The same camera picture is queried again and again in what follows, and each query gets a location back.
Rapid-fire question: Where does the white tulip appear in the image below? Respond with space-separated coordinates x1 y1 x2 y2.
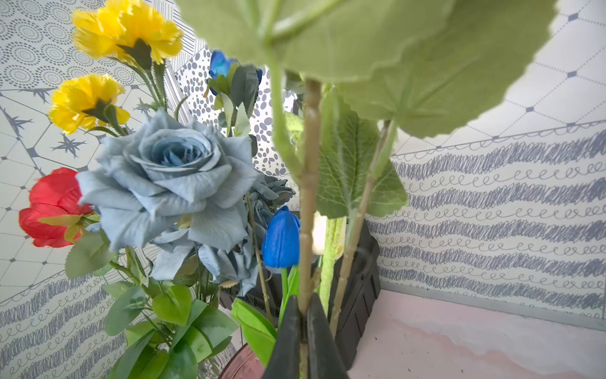
312 212 347 314

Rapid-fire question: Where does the yellow carnation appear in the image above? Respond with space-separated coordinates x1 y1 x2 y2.
48 74 130 136
72 1 183 110

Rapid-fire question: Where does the double sunflower stem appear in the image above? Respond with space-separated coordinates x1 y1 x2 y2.
172 0 560 379

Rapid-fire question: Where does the pink glass vase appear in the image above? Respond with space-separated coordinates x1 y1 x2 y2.
219 344 265 379

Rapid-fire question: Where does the right yellow carnation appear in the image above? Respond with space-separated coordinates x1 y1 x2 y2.
72 1 183 110

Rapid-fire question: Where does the black plastic toolbox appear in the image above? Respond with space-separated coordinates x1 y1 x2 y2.
264 222 382 370

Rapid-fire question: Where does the grey blue rose bouquet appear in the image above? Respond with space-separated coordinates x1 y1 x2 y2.
65 108 297 379

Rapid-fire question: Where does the left yellow carnation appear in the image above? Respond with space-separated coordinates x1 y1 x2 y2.
48 74 130 136

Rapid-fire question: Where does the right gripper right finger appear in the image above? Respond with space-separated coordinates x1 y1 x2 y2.
306 293 349 379

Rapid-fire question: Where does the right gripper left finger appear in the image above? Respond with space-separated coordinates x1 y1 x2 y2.
262 295 302 379

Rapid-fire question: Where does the blue tulip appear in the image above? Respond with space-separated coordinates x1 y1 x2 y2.
230 205 304 368

